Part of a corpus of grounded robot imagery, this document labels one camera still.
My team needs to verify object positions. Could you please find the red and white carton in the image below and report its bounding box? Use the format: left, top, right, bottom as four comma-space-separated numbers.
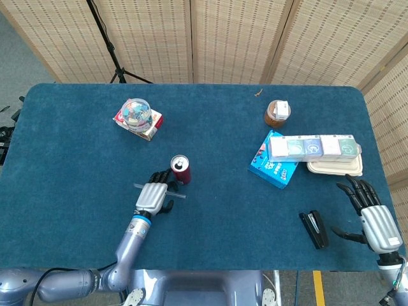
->
112, 107, 164, 142

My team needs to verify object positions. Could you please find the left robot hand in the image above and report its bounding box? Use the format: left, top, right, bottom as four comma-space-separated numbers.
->
135, 168, 179, 218

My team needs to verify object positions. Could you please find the clear plastic straw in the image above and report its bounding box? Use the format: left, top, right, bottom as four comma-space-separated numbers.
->
133, 183, 187, 201

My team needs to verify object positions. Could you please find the small white box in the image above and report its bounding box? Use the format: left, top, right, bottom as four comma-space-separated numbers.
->
275, 100, 289, 120

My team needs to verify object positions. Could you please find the yellow floor tape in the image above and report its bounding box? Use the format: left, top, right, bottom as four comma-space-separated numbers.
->
312, 270, 326, 306

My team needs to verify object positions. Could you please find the clear jar of colourful clips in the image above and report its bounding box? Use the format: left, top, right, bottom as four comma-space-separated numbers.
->
120, 98, 153, 130

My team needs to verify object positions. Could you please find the amber jar of rubber bands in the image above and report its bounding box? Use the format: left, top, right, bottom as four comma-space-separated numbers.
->
263, 99, 292, 129

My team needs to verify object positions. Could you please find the blue hanging cable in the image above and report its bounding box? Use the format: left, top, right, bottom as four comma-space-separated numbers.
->
295, 270, 302, 306

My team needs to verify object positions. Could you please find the blue table cloth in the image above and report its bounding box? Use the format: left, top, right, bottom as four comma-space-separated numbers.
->
0, 83, 403, 272

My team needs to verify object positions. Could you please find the black tripod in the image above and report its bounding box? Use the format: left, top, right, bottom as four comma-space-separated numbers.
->
85, 0, 153, 84

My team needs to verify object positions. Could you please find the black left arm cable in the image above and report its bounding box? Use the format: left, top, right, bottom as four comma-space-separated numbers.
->
30, 261, 119, 306

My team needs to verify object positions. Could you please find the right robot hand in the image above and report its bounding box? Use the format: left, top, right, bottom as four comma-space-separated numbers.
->
330, 174, 403, 254

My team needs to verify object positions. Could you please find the red soda can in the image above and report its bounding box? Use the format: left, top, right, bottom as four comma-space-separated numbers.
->
170, 154, 192, 186

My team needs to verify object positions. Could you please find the black floor equipment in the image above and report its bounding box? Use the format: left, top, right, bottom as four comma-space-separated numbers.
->
0, 95, 26, 166

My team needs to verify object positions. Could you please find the beige takeaway container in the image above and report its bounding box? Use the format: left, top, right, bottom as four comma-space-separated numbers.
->
307, 152, 364, 177

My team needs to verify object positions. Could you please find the blue snack box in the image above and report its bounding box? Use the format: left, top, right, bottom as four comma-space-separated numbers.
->
248, 129, 300, 190

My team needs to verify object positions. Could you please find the wrapped tissue multipack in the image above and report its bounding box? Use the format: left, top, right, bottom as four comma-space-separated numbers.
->
268, 134, 363, 163

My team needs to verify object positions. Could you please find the black stapler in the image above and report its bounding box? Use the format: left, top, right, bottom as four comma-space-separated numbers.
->
298, 210, 330, 250

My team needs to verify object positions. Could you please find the grey-blue robot torso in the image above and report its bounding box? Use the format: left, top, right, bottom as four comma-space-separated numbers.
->
122, 269, 281, 306

